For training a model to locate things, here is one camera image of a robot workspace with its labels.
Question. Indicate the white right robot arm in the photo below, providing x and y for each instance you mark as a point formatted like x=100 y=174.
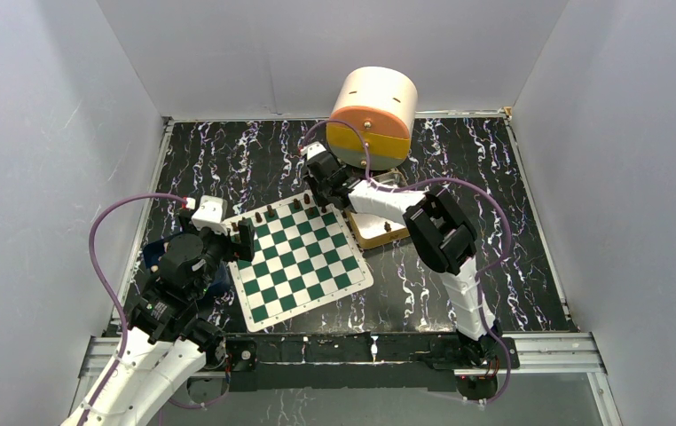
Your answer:
x=444 y=238

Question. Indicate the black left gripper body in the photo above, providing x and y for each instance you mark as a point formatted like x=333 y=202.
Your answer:
x=217 y=248

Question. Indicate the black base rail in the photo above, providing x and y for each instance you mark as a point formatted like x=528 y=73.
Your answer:
x=436 y=361

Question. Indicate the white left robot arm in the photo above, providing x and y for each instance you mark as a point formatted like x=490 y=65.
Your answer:
x=167 y=340

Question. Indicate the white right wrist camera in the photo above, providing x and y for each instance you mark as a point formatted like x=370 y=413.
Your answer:
x=311 y=150

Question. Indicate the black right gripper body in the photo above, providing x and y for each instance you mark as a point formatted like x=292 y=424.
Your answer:
x=319 y=192

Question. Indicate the green white chess board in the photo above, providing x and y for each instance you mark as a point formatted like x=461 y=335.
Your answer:
x=301 y=263

